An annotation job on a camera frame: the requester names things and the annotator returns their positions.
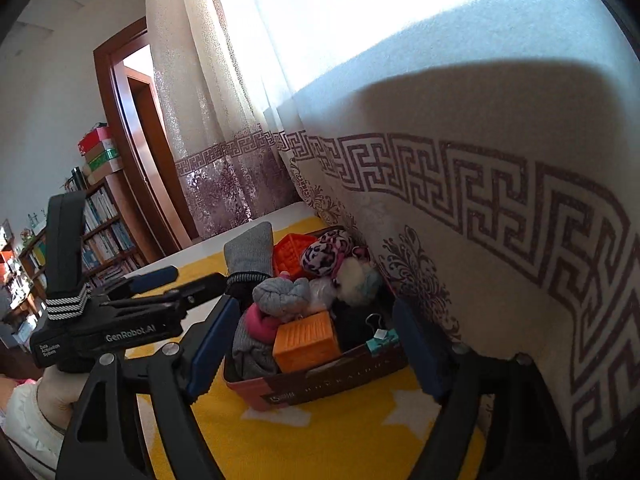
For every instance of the rows of books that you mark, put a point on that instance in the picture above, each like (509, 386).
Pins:
(102, 210)

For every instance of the brown carton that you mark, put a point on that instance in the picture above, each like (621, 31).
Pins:
(107, 172)

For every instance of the patterned sheer curtain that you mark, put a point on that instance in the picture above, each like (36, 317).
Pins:
(200, 110)
(475, 210)

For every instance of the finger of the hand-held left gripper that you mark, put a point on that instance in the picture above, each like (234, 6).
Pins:
(200, 287)
(160, 276)

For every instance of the wooden door frame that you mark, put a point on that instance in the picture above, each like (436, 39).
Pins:
(150, 160)

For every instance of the black thermos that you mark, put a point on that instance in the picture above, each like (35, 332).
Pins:
(78, 180)

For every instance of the plain grey sock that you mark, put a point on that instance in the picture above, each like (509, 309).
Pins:
(280, 297)

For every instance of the red cardboard box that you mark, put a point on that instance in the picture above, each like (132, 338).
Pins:
(320, 385)

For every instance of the person's left forearm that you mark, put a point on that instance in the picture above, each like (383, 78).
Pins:
(35, 425)

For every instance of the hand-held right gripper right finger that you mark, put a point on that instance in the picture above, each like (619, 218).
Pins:
(420, 355)

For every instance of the pink and cream sock roll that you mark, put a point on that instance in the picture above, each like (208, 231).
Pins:
(355, 282)

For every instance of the grey sock with striped cuff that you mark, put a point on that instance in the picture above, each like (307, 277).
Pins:
(250, 252)

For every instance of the leopard print pouch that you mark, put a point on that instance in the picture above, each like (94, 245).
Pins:
(325, 255)

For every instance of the small teal packet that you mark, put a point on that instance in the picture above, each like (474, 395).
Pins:
(385, 345)

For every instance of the clear plastic bag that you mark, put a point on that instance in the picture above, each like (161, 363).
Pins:
(322, 292)

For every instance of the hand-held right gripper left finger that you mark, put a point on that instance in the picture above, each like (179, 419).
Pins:
(215, 345)

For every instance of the yellow and white towel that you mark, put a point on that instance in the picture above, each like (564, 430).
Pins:
(300, 440)

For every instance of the green box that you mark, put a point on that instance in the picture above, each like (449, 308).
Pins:
(102, 158)

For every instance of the wooden bookshelf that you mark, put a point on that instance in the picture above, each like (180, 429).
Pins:
(131, 220)

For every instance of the light orange embossed toy cube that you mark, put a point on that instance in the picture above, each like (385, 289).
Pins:
(305, 342)

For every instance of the pink foam tube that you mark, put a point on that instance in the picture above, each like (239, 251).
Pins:
(260, 327)

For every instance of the red-orange bumpy toy cube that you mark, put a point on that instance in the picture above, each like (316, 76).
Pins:
(290, 257)

